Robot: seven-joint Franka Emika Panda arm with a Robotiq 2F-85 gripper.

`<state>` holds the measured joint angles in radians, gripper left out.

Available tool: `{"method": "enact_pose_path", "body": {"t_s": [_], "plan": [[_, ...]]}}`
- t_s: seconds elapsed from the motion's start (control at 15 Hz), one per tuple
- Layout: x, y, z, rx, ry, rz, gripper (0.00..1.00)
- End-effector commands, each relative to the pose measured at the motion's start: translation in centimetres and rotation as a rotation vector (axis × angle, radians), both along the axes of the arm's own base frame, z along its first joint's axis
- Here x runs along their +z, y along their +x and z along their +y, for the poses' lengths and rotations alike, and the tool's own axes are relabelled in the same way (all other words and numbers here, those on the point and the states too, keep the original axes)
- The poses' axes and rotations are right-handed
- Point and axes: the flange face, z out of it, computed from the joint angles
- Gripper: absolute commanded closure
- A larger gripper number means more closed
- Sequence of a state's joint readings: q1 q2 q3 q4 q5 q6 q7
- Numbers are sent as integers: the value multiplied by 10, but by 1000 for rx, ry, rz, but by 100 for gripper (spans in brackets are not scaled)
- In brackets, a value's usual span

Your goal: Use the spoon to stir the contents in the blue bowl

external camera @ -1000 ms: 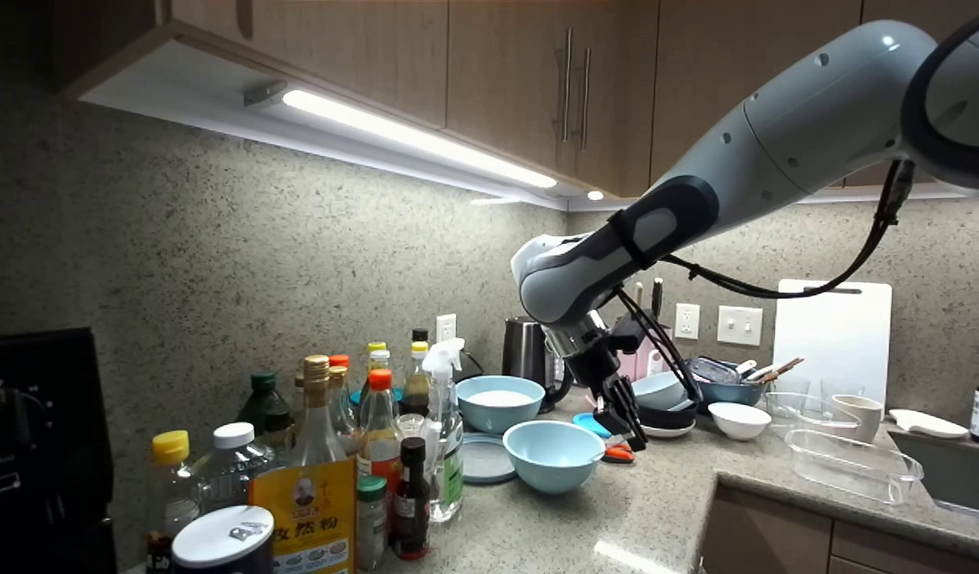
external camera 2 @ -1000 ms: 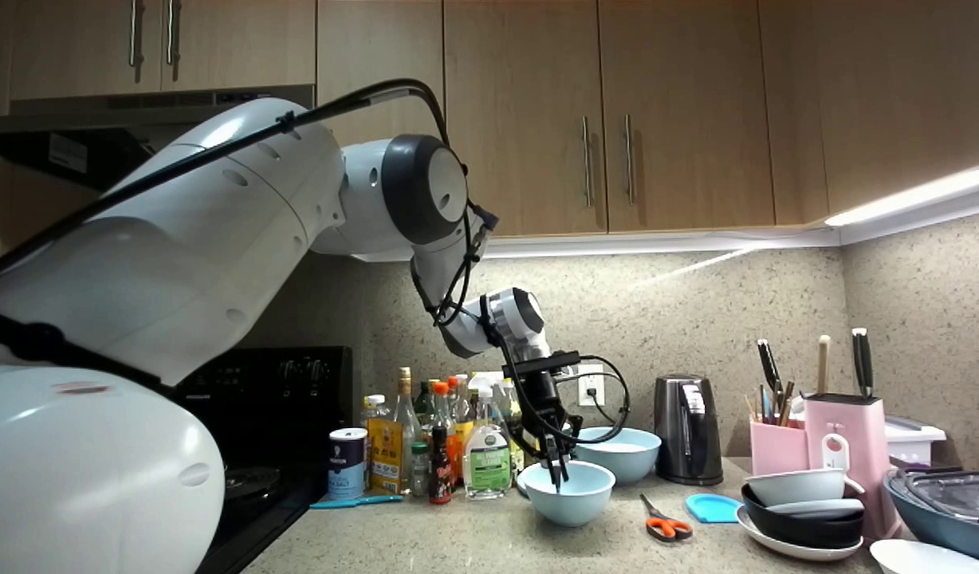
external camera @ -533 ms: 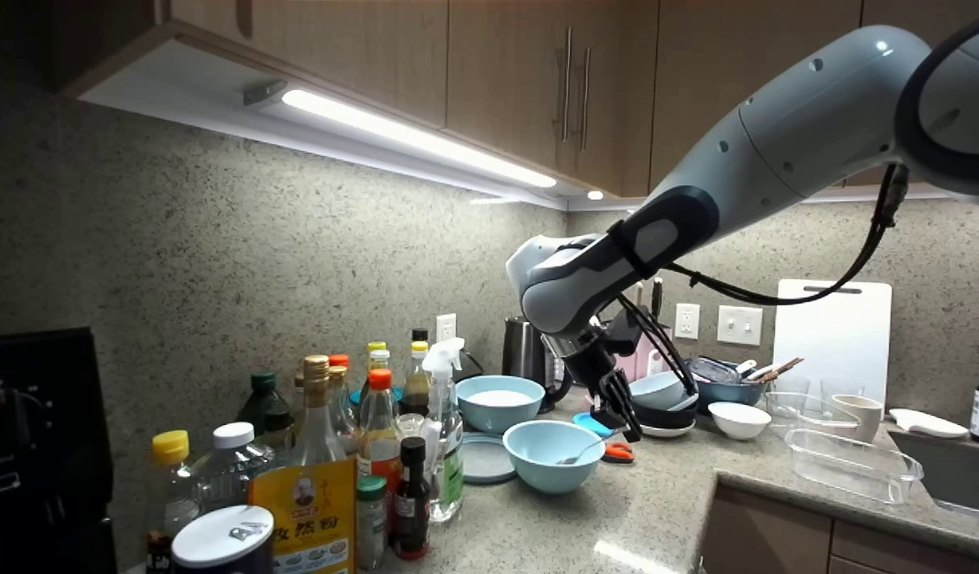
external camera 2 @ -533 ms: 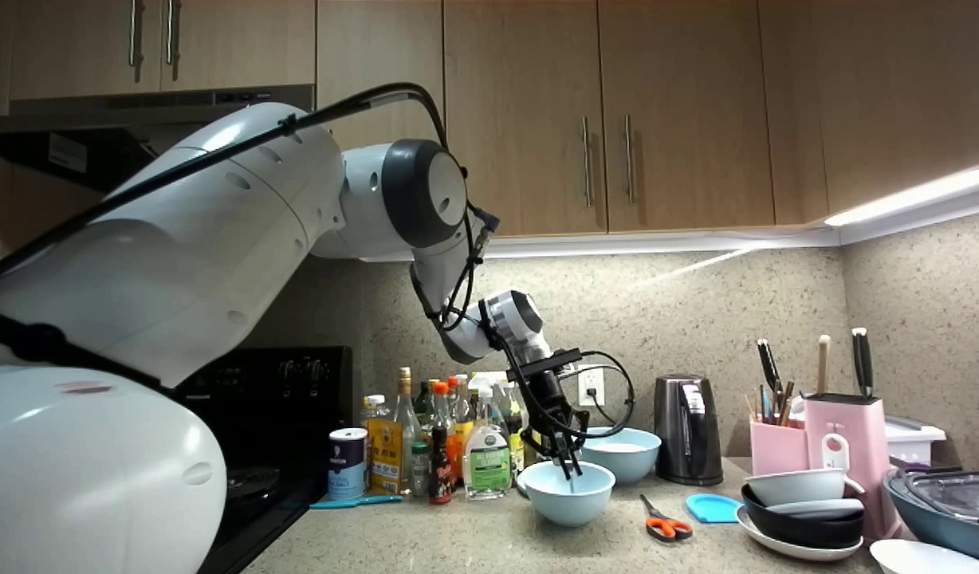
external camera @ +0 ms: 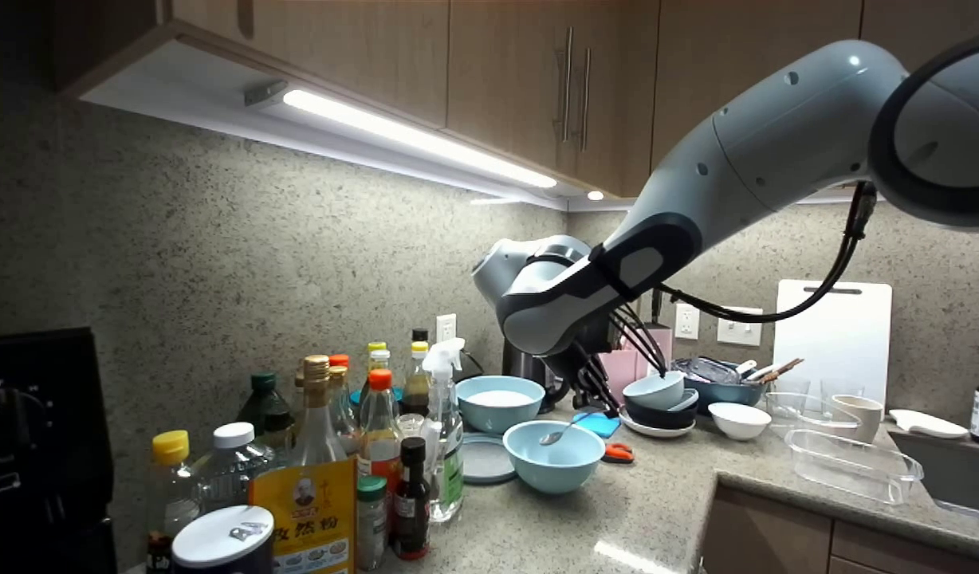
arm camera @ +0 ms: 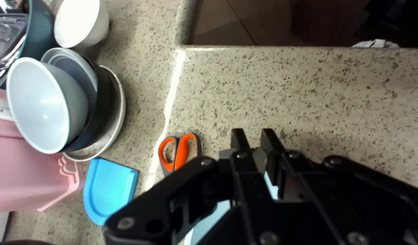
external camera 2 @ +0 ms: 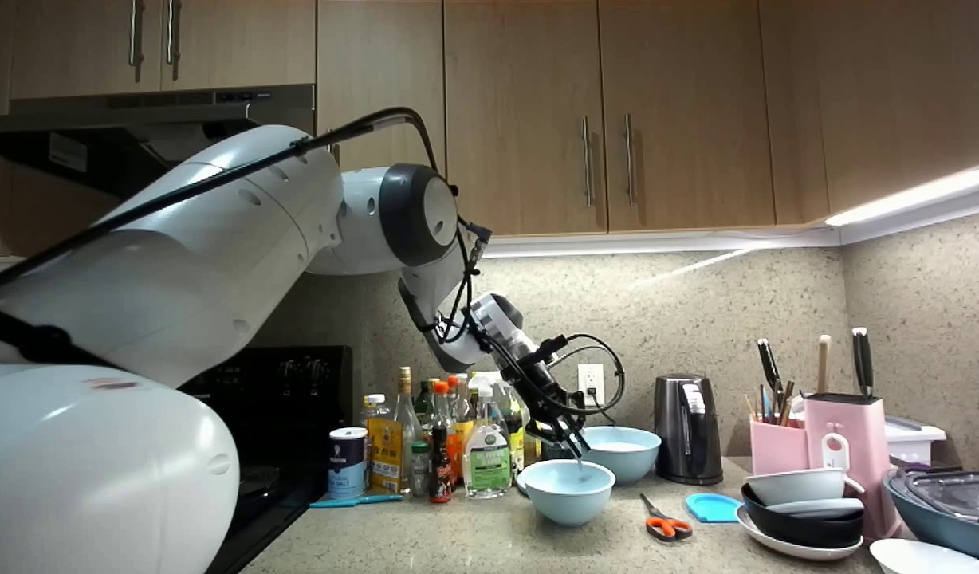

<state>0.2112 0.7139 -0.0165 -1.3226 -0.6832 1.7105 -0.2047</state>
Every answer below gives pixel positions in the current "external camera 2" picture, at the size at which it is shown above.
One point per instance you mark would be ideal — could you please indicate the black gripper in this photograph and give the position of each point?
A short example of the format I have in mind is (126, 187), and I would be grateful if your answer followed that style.
(537, 388)

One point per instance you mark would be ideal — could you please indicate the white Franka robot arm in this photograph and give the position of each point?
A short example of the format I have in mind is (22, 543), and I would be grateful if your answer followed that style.
(188, 267)

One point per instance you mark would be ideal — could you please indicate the blue bowl with white filling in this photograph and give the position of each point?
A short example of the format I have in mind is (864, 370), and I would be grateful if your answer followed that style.
(629, 453)

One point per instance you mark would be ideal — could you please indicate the light blue bowl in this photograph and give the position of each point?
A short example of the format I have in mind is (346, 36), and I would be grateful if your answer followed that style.
(567, 497)

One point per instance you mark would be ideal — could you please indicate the grey-blue bowl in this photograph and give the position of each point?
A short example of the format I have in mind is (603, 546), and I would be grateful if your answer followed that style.
(796, 484)

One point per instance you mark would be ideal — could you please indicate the black bowl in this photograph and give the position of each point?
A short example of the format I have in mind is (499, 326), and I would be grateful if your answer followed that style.
(802, 523)

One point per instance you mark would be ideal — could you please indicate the clear spray bottle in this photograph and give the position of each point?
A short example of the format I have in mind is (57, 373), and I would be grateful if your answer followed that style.
(488, 458)

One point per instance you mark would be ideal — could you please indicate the orange-capped bottle red label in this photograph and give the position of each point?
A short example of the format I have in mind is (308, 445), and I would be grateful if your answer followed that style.
(459, 431)

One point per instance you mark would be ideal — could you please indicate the black electric kettle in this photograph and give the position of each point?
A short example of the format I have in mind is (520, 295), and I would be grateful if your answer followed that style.
(687, 431)

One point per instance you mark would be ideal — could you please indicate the small dark sauce bottle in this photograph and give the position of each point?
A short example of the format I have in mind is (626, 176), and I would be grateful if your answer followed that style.
(437, 465)

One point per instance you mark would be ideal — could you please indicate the green-capped jar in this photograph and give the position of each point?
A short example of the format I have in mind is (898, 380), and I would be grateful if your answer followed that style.
(418, 472)

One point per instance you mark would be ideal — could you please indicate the blue plastic lid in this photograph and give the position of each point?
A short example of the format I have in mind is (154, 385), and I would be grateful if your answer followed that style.
(713, 509)

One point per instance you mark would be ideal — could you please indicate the tall bottle with tan cap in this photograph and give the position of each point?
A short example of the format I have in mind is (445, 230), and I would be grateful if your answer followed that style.
(407, 393)

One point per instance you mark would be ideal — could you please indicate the white-capped clear bottle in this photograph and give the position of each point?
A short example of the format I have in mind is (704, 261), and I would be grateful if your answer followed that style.
(374, 406)

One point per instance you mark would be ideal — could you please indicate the pink utensil holder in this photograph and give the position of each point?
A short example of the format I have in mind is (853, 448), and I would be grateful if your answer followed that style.
(776, 448)

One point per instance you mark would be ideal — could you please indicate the under-cabinet light strip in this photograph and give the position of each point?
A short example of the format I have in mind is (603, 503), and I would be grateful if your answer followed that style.
(912, 197)
(657, 243)

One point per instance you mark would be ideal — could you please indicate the white-lidded salt canister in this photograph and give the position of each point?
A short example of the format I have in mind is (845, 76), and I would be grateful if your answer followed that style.
(349, 462)

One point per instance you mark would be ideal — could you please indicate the teal flat mat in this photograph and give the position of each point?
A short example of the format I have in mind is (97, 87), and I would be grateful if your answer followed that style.
(356, 497)

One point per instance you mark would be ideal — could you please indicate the pink knife block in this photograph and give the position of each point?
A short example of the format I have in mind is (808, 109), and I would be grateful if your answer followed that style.
(845, 458)

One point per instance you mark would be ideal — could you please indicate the black kitchen appliance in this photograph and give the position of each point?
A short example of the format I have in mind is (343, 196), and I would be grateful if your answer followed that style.
(286, 404)

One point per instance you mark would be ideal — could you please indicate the white box appliance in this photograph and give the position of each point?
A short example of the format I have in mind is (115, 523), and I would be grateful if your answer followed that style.
(920, 441)

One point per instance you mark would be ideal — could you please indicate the upper wooden cabinets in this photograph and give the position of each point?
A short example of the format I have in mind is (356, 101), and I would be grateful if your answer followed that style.
(700, 105)

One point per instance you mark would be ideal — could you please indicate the dark blue-grey pan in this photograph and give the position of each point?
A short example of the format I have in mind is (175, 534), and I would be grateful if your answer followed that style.
(944, 511)

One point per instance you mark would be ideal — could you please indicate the range hood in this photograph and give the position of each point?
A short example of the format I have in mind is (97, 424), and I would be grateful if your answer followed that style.
(138, 112)

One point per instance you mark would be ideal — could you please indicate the white wall outlet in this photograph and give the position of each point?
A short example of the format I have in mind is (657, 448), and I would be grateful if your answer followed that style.
(590, 385)

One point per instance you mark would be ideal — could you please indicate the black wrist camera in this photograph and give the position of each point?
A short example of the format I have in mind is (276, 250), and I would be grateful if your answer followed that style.
(548, 347)

